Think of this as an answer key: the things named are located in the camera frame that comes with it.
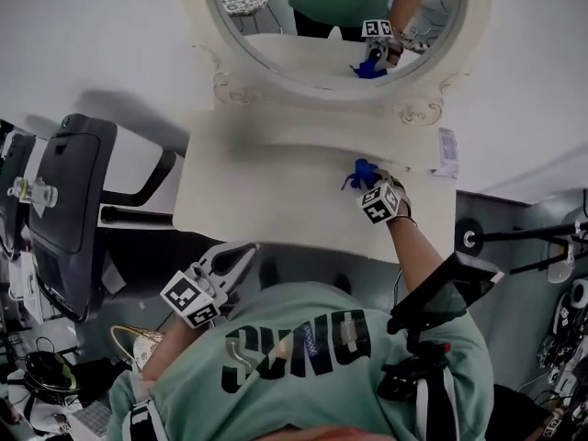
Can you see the clear plastic bottle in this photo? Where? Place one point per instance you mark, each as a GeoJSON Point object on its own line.
{"type": "Point", "coordinates": [32, 193]}

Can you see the green printed t-shirt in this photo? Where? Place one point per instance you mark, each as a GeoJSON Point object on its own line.
{"type": "Point", "coordinates": [321, 402]}

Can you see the white chair black legs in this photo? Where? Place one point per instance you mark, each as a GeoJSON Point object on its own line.
{"type": "Point", "coordinates": [560, 271]}

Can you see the white dressing table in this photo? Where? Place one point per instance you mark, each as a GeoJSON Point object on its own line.
{"type": "Point", "coordinates": [285, 200]}

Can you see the person's right forearm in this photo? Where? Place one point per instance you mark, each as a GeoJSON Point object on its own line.
{"type": "Point", "coordinates": [413, 255]}

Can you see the small purple packet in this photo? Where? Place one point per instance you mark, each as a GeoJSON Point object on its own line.
{"type": "Point", "coordinates": [448, 152]}

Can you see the black chest-mounted tablet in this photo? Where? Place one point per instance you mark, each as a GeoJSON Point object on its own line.
{"type": "Point", "coordinates": [436, 292]}

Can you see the dark grey large appliance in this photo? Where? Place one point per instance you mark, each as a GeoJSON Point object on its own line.
{"type": "Point", "coordinates": [69, 191]}

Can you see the blue cloth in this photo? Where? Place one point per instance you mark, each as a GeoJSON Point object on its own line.
{"type": "Point", "coordinates": [363, 173]}

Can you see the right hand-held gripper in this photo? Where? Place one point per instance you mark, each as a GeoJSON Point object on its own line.
{"type": "Point", "coordinates": [379, 205]}

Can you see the black machine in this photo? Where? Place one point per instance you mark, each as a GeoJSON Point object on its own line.
{"type": "Point", "coordinates": [14, 177]}

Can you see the oval mirror carved white frame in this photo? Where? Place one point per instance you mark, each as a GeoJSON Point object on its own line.
{"type": "Point", "coordinates": [298, 53]}

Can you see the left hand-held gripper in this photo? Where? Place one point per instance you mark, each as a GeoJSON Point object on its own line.
{"type": "Point", "coordinates": [184, 297]}

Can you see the pile of black white devices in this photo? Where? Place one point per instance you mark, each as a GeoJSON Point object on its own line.
{"type": "Point", "coordinates": [565, 329]}

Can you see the person's right hand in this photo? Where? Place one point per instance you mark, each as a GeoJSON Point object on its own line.
{"type": "Point", "coordinates": [405, 205]}

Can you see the black chest mount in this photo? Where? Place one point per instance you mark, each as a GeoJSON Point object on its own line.
{"type": "Point", "coordinates": [404, 379]}

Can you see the black coat rack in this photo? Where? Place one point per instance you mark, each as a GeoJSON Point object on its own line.
{"type": "Point", "coordinates": [460, 230]}

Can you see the person's left forearm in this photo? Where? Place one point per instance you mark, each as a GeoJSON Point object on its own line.
{"type": "Point", "coordinates": [165, 352]}

